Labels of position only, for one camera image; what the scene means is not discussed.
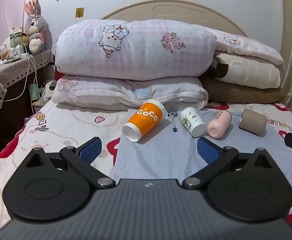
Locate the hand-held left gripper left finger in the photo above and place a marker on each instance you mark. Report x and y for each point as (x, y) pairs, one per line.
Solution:
(89, 149)

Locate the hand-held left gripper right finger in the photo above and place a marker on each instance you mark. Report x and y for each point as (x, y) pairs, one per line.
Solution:
(207, 150)

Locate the pink cup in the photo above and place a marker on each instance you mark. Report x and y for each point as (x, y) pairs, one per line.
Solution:
(219, 123)

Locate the white paper cup green print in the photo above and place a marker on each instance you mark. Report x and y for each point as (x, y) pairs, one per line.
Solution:
(192, 121)

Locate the taupe mug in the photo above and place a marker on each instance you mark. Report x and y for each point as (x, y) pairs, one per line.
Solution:
(253, 122)

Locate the orange paper cup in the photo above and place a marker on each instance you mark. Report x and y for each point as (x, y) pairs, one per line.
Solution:
(144, 120)

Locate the grey patterned cloth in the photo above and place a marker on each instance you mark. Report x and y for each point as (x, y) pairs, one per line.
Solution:
(161, 152)

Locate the pink folded blanket heart print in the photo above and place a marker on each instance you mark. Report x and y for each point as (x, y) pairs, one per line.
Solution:
(110, 92)

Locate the brown folded blanket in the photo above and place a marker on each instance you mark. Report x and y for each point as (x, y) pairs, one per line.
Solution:
(236, 93)

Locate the cream folded blanket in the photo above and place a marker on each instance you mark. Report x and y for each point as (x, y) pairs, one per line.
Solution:
(256, 73)

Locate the green pouch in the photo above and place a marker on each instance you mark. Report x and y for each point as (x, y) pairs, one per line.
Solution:
(33, 92)

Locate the dark bedside table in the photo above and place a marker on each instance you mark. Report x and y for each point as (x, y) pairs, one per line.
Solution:
(10, 115)

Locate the pink checked folded quilt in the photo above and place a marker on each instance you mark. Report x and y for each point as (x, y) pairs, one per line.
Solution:
(136, 50)

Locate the patterned table cloth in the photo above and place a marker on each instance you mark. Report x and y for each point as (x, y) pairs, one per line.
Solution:
(13, 70)

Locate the grey plush bunny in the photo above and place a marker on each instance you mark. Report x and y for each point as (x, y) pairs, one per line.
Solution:
(34, 30)

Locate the beige headboard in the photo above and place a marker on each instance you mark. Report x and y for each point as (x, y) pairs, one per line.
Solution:
(186, 12)

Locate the pink curtain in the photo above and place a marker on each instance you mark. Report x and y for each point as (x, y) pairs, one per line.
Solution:
(3, 12)

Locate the yellow wall hook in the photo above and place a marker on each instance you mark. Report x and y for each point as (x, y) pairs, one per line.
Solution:
(79, 12)

